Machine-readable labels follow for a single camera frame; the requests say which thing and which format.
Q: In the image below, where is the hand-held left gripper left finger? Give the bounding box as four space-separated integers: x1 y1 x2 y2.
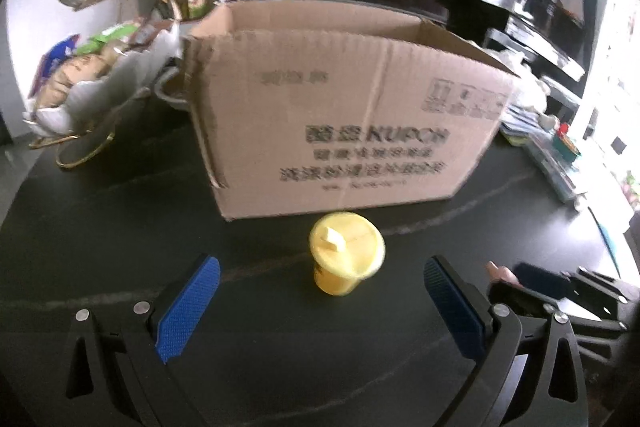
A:
65 254 222 427

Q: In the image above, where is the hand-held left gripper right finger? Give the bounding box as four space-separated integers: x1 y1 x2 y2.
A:
423 256 589 427

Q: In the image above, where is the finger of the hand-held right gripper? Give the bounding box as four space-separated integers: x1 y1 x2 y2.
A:
514 261 640 308
486 281 630 350

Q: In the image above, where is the small pink figurine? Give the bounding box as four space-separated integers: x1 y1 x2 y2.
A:
486 260 519 286

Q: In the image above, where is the yellow plastic cup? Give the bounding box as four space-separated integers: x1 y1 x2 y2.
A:
308 212 387 297

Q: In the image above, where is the brown cardboard box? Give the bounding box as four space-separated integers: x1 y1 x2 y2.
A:
180 0 522 223

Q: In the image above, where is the dark marble desktop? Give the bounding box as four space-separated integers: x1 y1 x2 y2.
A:
0 92 640 427

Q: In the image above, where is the stack of books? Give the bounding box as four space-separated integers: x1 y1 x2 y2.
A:
500 107 590 204

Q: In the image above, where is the green red toy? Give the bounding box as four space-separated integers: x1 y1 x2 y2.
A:
550 124 584 161

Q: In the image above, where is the crumpled white plastic bag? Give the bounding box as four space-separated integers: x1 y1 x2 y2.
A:
500 49 551 114

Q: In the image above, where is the white round basket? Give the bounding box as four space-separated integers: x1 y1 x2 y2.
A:
154 66 195 114

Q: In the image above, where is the white shell tiered snack stand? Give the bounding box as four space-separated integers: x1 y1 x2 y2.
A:
26 0 187 168

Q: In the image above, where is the brown paper snack packet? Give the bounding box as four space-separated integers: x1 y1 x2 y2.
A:
35 54 113 108

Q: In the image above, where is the green snack packet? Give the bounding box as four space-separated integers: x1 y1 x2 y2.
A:
75 24 143 55

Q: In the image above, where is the blue snack packet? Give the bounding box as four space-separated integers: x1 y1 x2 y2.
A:
30 34 81 95

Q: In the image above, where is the dark wall shelf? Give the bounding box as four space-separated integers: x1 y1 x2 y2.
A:
482 0 590 84

